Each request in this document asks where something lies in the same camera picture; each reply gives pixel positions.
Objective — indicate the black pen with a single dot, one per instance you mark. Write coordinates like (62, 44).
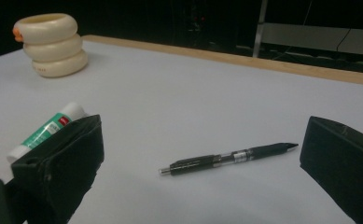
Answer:
(194, 163)

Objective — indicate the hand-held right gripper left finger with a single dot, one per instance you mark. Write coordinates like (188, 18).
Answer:
(61, 161)

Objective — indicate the grey metal stand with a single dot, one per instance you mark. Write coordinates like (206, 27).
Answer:
(309, 34)

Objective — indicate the cream ringed pen holder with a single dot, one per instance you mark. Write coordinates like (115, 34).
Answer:
(54, 46)

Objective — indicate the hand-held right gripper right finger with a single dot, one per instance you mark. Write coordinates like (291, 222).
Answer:
(347, 168)

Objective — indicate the green and white glue stick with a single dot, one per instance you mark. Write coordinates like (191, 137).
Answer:
(45, 130)

